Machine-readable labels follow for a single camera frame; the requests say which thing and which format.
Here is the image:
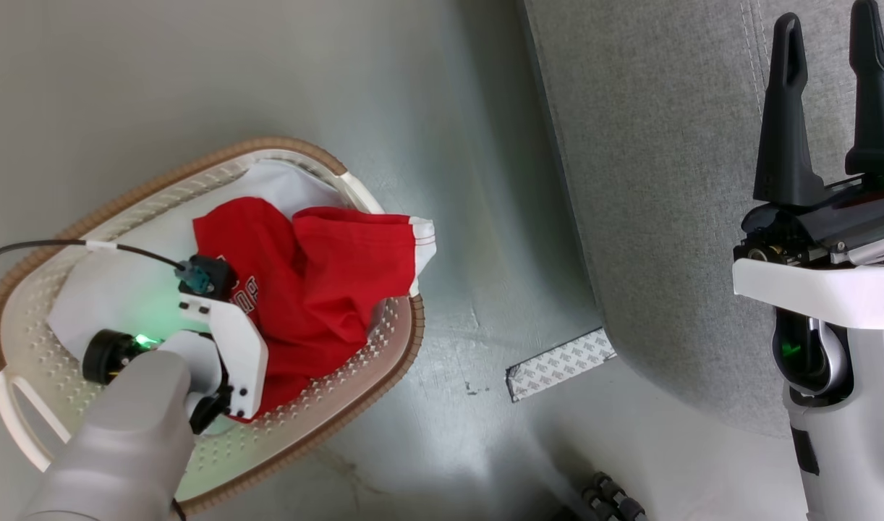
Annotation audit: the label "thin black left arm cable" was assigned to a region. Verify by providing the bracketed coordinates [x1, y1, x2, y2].
[0, 238, 191, 273]

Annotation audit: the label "white cloth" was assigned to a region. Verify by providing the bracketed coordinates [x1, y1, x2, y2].
[47, 158, 357, 364]

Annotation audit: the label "patterned white tape strip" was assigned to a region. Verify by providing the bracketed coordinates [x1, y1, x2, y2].
[505, 327, 619, 403]

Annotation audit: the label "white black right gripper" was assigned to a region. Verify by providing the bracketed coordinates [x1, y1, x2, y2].
[731, 0, 884, 331]

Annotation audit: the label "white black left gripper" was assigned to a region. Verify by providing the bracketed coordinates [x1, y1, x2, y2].
[82, 293, 270, 435]

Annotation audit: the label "cream laundry basket brown rim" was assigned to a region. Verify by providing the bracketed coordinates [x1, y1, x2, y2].
[0, 136, 426, 517]

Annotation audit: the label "red shirt white cuffs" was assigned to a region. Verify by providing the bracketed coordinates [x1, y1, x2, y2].
[192, 196, 438, 423]

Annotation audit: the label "grey fabric sofa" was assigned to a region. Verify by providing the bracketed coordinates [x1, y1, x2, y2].
[518, 0, 884, 439]

